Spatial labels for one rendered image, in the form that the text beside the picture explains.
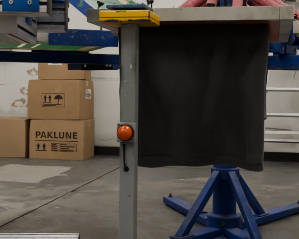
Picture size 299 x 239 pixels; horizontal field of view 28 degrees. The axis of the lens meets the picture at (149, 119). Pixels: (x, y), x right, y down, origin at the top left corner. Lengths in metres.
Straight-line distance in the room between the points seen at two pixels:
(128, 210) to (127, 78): 0.34
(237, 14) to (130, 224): 0.64
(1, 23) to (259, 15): 0.69
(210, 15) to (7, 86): 5.52
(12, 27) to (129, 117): 0.38
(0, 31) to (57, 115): 4.76
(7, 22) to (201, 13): 0.53
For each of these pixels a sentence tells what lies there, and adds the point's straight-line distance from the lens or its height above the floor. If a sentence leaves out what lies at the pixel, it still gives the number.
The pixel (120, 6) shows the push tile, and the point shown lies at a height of 0.96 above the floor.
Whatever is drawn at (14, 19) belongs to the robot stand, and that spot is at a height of 0.94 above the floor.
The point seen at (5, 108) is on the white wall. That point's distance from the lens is 7.08.
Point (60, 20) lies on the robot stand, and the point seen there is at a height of 0.98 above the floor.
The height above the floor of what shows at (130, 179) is 0.53.
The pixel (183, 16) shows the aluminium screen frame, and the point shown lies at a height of 0.96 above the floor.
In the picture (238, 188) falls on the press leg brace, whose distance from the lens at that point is 3.01.
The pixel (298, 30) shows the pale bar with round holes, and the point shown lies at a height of 1.00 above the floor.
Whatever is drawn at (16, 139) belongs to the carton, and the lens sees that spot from 6.52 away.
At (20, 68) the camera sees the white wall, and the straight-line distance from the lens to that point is 7.00.
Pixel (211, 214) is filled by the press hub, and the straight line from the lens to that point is 3.16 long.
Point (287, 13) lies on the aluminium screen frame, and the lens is 1.67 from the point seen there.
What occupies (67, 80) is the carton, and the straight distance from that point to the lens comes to 6.28.
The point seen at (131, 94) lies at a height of 0.75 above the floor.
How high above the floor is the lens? 0.76
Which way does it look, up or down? 3 degrees down
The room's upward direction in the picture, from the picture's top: 1 degrees clockwise
